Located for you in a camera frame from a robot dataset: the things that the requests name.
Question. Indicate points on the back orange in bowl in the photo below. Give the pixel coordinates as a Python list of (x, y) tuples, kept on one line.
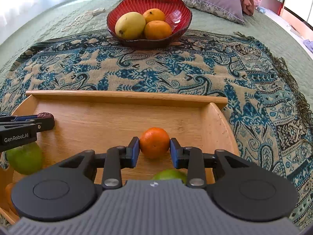
[(153, 14)]

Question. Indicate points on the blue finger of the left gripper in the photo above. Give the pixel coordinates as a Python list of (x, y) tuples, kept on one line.
[(44, 124), (17, 119)]

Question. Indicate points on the green quilted bedspread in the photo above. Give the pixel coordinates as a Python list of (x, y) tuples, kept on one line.
[(89, 15)]

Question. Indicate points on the large green apple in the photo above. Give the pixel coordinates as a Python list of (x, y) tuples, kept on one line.
[(26, 159)]

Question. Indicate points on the blue paisley blanket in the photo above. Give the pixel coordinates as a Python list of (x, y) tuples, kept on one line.
[(269, 116)]

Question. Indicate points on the red ribbed bowl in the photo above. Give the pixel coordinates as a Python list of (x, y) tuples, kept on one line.
[(177, 15)]

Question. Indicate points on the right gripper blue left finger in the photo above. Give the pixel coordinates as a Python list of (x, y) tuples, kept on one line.
[(117, 158)]

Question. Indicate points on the orange mandarin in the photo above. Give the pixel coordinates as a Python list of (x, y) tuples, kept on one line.
[(154, 142)]

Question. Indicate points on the front orange in bowl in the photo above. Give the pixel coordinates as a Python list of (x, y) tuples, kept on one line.
[(157, 30)]

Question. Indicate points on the large brownish orange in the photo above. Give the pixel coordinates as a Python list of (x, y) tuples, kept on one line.
[(8, 192)]

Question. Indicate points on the wooden bamboo tray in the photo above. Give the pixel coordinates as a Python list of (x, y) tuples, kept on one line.
[(87, 124)]

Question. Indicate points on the red dried date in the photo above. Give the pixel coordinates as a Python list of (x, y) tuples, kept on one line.
[(43, 115)]

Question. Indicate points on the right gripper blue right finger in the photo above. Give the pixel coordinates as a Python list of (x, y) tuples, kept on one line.
[(190, 158)]

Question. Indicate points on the blue clothes on floor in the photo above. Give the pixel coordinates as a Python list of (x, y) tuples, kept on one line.
[(308, 44)]

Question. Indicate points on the orange in bowl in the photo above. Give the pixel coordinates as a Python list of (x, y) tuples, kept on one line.
[(157, 30), (153, 14)]

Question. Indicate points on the small green apple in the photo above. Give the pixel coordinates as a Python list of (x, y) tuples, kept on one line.
[(171, 174)]

